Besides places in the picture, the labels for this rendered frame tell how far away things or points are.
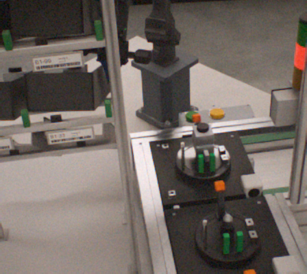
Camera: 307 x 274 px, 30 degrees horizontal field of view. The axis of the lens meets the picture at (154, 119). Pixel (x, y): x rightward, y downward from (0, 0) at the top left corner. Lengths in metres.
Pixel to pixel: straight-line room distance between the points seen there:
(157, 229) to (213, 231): 0.14
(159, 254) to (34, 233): 0.37
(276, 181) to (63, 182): 0.58
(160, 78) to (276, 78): 2.02
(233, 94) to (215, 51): 1.97
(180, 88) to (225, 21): 2.56
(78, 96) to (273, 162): 0.66
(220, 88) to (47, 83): 0.95
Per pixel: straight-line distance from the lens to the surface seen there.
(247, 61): 3.77
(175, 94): 1.71
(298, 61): 1.20
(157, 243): 1.31
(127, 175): 1.16
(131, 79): 2.02
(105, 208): 1.53
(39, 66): 1.00
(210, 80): 1.99
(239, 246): 1.24
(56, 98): 1.11
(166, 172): 1.45
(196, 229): 1.29
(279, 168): 1.56
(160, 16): 1.62
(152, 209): 1.39
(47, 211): 1.56
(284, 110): 1.25
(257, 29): 4.16
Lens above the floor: 1.94
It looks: 37 degrees down
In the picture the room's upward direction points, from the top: 4 degrees counter-clockwise
